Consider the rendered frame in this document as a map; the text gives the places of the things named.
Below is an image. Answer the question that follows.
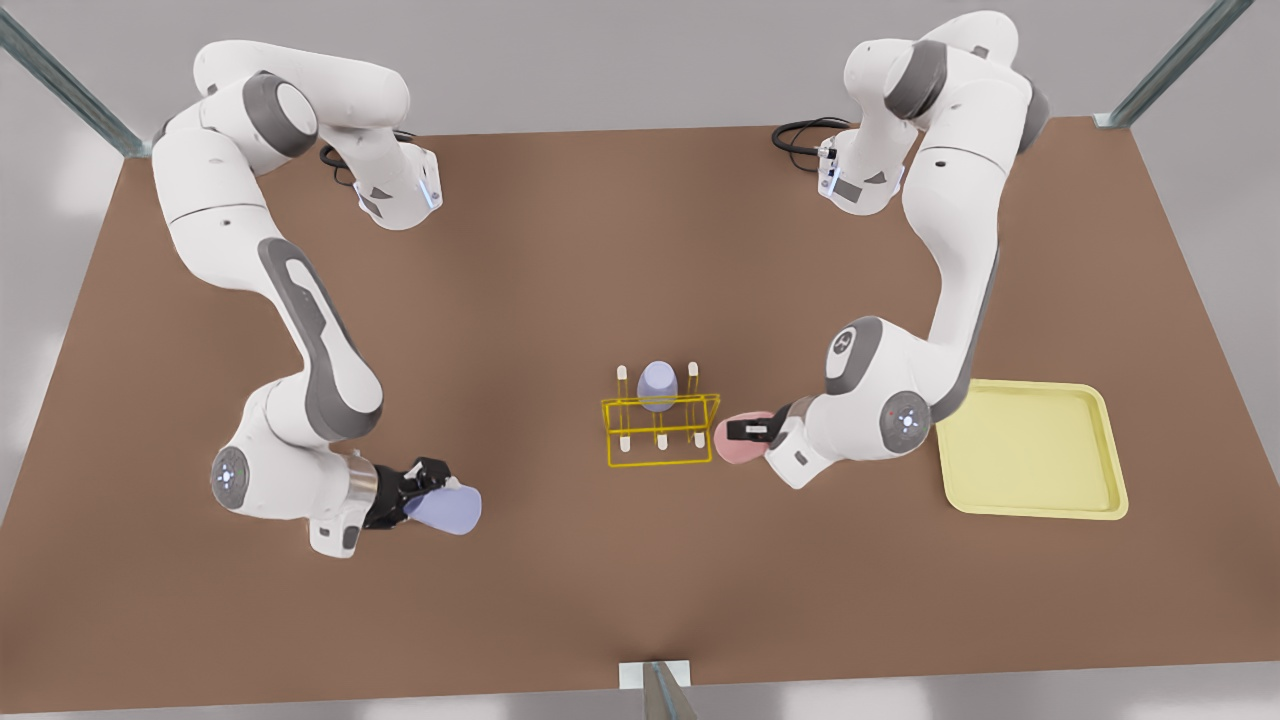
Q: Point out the pink cup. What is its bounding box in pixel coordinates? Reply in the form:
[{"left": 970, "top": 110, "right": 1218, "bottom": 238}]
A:
[{"left": 714, "top": 409, "right": 777, "bottom": 466}]

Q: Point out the lavender cup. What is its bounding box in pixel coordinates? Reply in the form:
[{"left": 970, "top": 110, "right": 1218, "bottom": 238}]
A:
[
  {"left": 408, "top": 481, "right": 483, "bottom": 536},
  {"left": 637, "top": 361, "right": 679, "bottom": 413}
]

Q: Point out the pale yellow tray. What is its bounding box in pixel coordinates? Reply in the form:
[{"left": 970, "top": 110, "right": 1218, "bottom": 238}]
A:
[{"left": 935, "top": 379, "right": 1130, "bottom": 522}]

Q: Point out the yellow wire cup rack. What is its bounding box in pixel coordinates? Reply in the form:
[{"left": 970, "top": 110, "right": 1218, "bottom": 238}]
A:
[{"left": 600, "top": 362, "right": 723, "bottom": 468}]

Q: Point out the silver frame post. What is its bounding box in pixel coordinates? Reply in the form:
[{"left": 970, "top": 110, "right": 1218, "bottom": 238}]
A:
[
  {"left": 0, "top": 8, "right": 152, "bottom": 160},
  {"left": 1092, "top": 0, "right": 1257, "bottom": 130},
  {"left": 619, "top": 659, "right": 699, "bottom": 720}
]

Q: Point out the black cable loop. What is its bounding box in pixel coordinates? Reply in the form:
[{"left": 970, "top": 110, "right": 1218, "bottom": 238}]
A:
[
  {"left": 319, "top": 129, "right": 417, "bottom": 188},
  {"left": 771, "top": 117, "right": 854, "bottom": 176}
]

